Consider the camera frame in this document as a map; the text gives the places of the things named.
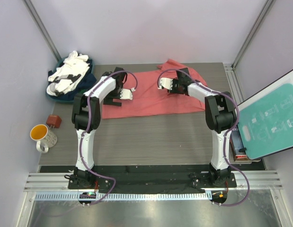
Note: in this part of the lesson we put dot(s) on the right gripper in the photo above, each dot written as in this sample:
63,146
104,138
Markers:
173,91

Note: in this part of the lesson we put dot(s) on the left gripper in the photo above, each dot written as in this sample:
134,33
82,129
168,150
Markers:
108,100

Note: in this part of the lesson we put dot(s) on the pink t-shirt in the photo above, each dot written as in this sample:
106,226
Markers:
148,100

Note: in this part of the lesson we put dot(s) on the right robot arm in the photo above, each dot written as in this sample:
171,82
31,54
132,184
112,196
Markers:
220,117

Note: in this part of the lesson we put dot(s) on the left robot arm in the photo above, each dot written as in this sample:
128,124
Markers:
86,117

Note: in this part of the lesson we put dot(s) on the teal laundry basket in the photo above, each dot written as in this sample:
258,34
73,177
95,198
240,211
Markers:
56,97

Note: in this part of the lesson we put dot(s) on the white t-shirt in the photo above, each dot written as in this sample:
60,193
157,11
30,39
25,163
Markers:
68,76

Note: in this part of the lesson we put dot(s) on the small red box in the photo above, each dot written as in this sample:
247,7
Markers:
53,121

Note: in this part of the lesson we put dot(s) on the white mug orange inside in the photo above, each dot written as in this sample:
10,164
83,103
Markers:
44,137

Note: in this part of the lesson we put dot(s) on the blue patterned book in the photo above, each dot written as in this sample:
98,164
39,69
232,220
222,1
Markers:
236,142

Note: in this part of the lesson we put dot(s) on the red book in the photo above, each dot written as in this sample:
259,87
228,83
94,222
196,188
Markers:
244,159

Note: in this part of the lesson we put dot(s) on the teal instruction board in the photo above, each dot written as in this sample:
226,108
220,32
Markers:
266,119

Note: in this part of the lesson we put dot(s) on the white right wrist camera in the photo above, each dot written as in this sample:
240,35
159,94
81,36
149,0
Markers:
165,83

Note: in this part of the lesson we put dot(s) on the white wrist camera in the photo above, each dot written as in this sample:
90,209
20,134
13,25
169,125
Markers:
126,94
165,83

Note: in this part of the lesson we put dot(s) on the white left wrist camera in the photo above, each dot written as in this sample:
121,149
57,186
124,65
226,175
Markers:
126,94

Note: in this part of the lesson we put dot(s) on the aluminium frame rail right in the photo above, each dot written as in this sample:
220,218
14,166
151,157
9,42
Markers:
233,83

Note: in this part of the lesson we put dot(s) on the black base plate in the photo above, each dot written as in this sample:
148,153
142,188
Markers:
151,177

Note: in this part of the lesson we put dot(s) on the aluminium front rail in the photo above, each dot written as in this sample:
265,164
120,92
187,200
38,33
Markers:
54,187

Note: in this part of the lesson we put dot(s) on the right aluminium corner post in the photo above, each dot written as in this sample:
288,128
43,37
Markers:
253,31

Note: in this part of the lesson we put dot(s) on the aluminium corner post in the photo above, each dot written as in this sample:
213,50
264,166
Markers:
40,25
253,31

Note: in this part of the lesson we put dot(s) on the left aluminium corner post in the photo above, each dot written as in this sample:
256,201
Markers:
40,25

